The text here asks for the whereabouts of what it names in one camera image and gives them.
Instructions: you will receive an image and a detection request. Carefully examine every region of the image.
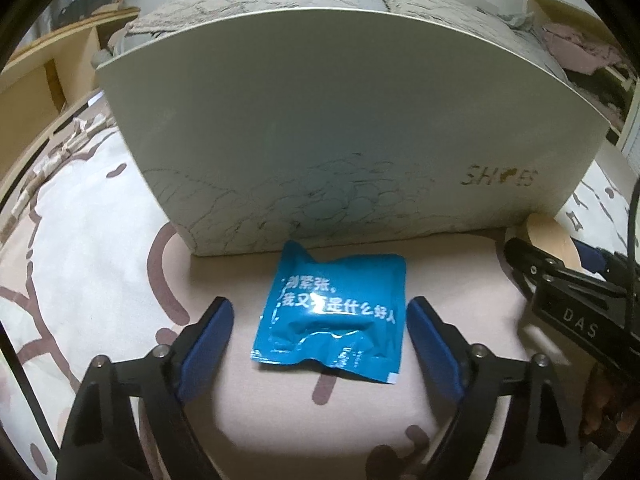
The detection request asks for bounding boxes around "dark clothes pile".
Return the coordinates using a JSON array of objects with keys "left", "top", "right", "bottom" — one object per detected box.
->
[{"left": 567, "top": 60, "right": 636, "bottom": 128}]

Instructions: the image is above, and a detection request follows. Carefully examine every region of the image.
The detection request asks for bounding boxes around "white shoe box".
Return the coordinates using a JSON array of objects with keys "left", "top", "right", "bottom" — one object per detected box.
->
[{"left": 95, "top": 6, "right": 612, "bottom": 257}]

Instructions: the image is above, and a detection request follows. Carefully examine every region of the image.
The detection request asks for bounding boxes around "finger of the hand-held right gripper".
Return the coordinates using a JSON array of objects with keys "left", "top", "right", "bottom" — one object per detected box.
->
[
  {"left": 574, "top": 241, "right": 631, "bottom": 284},
  {"left": 504, "top": 237, "right": 563, "bottom": 286}
]

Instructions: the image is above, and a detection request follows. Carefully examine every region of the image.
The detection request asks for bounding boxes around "wooden closet shelf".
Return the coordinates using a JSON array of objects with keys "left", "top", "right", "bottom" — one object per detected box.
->
[{"left": 525, "top": 0, "right": 640, "bottom": 131}]

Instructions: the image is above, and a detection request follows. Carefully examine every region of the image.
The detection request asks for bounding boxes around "left beige pillow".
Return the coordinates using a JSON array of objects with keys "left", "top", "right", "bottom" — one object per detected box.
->
[{"left": 127, "top": 0, "right": 361, "bottom": 36}]

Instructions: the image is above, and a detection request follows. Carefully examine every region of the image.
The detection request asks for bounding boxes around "printed cartoon bear blanket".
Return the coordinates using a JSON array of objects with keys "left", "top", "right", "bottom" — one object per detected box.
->
[{"left": 0, "top": 95, "right": 640, "bottom": 480}]

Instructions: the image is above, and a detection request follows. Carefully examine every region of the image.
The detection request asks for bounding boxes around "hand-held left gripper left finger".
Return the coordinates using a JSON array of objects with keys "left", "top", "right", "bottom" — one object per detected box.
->
[{"left": 56, "top": 296, "right": 236, "bottom": 480}]

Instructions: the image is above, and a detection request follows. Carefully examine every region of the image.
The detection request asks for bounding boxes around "white sliding door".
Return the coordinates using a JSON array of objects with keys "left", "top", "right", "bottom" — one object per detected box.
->
[{"left": 617, "top": 110, "right": 640, "bottom": 171}]

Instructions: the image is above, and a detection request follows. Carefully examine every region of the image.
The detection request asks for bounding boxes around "blue foil packet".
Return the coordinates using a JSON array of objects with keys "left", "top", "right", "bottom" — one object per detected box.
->
[{"left": 250, "top": 241, "right": 407, "bottom": 385}]

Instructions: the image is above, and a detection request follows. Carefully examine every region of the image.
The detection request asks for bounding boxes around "pink clothes pile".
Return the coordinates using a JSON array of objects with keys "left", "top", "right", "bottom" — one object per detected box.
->
[{"left": 542, "top": 21, "right": 623, "bottom": 73}]

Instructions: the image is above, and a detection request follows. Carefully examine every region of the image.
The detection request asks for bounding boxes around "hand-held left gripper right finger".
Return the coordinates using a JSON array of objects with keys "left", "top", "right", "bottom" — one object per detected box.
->
[{"left": 406, "top": 296, "right": 586, "bottom": 480}]

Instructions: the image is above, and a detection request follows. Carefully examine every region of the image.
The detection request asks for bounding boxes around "round wooden lid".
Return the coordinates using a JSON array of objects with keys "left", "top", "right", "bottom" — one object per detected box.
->
[{"left": 524, "top": 212, "right": 583, "bottom": 273}]

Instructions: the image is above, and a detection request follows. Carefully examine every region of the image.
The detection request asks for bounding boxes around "wooden shelf unit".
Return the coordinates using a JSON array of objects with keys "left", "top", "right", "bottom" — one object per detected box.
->
[{"left": 0, "top": 6, "right": 142, "bottom": 161}]

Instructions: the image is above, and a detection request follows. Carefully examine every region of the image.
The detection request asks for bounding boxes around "black bag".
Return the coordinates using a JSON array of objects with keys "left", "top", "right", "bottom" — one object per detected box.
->
[{"left": 52, "top": 0, "right": 118, "bottom": 28}]

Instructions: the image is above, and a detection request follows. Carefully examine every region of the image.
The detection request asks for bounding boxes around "person's right hand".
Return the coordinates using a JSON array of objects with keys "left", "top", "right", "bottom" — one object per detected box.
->
[{"left": 582, "top": 365, "right": 633, "bottom": 441}]

